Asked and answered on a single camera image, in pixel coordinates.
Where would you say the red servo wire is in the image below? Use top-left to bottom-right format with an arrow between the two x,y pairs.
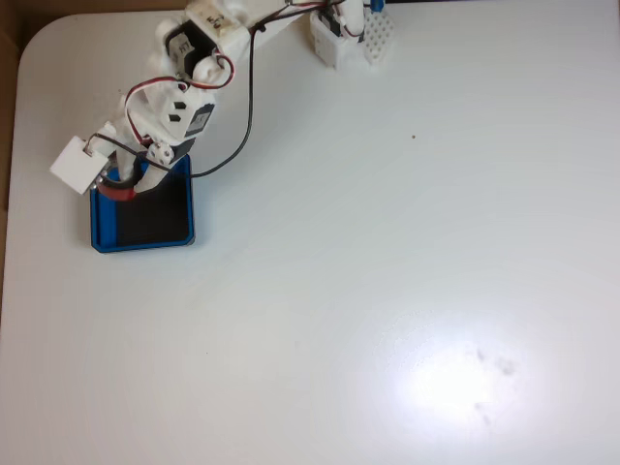
123,53 -> 239,147

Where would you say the white camera box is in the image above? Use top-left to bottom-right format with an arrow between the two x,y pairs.
49,135 -> 113,196

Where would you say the black pad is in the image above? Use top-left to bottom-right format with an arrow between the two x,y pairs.
115,171 -> 191,245

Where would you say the blue box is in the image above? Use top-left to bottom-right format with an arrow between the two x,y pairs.
89,153 -> 197,254

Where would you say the red tape roll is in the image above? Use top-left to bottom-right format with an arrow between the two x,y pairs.
95,163 -> 151,202

